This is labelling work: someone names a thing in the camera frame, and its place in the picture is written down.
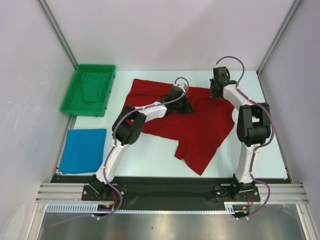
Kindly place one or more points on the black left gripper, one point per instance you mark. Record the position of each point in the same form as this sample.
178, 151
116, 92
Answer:
188, 108

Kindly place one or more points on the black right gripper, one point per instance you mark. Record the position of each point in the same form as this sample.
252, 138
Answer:
212, 93

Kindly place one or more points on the red t shirt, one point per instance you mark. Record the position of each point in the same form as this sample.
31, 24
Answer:
199, 133

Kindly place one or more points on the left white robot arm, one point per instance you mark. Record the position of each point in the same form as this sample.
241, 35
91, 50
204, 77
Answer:
127, 129

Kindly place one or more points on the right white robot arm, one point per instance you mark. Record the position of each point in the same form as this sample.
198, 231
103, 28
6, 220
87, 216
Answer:
253, 128

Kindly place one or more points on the green folded t shirt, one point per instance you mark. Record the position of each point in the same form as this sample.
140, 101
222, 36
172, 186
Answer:
94, 86

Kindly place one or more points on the green plastic tray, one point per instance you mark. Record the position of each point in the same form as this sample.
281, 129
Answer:
73, 103

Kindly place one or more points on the blue folded t shirt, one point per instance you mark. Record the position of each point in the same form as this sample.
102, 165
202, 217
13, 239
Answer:
83, 151

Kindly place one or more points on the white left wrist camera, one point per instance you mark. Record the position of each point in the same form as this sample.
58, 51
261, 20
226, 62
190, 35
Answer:
182, 86

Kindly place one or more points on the black table edge rail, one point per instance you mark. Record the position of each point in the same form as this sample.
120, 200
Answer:
163, 193

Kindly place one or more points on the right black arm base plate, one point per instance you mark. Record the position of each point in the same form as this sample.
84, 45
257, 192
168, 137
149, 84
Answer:
228, 193

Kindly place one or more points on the right aluminium corner post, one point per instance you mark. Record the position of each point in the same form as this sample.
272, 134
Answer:
279, 35

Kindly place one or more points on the aluminium corner post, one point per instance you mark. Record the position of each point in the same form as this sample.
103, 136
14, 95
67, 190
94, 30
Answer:
48, 14
279, 35

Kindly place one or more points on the right white cable duct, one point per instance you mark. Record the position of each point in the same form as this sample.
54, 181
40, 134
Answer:
237, 207

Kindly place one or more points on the white cable duct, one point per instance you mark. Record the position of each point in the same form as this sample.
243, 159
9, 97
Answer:
86, 208
237, 207

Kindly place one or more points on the left white cable duct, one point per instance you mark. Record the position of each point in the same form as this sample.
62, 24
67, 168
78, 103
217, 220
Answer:
86, 208

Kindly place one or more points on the aluminium frame rail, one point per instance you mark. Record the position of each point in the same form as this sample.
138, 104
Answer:
60, 193

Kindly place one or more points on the left aluminium corner post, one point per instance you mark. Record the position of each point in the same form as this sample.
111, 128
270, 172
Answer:
48, 14

